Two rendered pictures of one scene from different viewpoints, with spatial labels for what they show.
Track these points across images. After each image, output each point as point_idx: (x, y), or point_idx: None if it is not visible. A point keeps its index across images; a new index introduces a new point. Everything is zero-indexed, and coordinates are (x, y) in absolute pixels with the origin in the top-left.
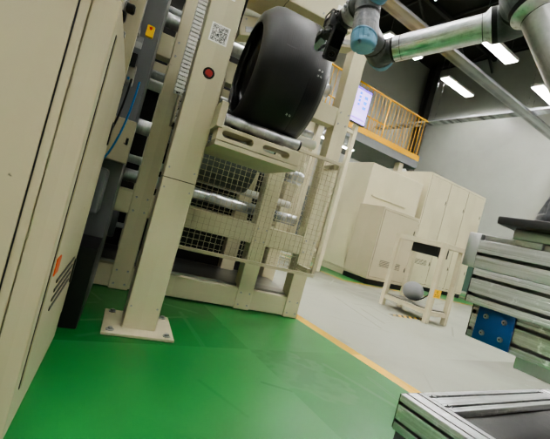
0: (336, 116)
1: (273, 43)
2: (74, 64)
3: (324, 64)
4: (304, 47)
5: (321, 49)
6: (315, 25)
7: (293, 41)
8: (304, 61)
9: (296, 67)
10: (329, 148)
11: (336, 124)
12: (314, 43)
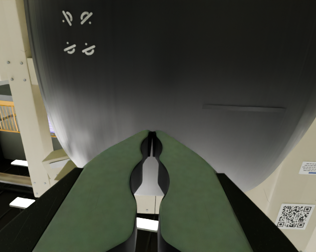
0: (28, 73)
1: None
2: None
3: (72, 90)
4: (192, 127)
5: (140, 150)
6: (139, 194)
7: (248, 132)
8: (184, 64)
9: (223, 15)
10: (15, 20)
11: (22, 60)
12: (148, 157)
